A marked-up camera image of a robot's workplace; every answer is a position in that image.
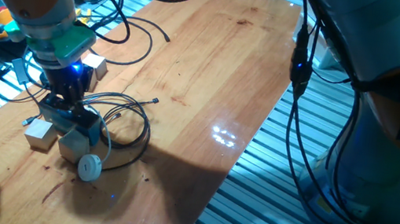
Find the varnished wooden board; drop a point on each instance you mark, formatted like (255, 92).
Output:
(188, 86)

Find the black docking station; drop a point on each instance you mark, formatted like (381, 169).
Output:
(60, 119)

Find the grey rectangular adapter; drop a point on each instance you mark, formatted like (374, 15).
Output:
(20, 71)

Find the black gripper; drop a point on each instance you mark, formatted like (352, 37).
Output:
(67, 82)

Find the green wrist mount plate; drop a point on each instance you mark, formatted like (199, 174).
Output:
(73, 45)

